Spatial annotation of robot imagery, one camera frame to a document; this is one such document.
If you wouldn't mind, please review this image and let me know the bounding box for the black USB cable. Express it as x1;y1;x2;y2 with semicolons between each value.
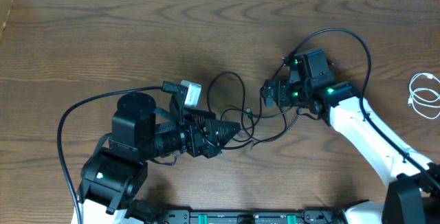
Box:
206;71;303;151

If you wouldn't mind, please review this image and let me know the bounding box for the white USB cable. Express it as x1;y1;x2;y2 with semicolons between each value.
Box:
407;72;440;120

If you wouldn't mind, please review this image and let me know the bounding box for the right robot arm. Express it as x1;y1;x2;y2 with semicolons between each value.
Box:
261;48;439;223

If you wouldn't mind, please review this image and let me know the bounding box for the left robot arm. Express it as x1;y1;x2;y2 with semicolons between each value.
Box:
72;89;240;223

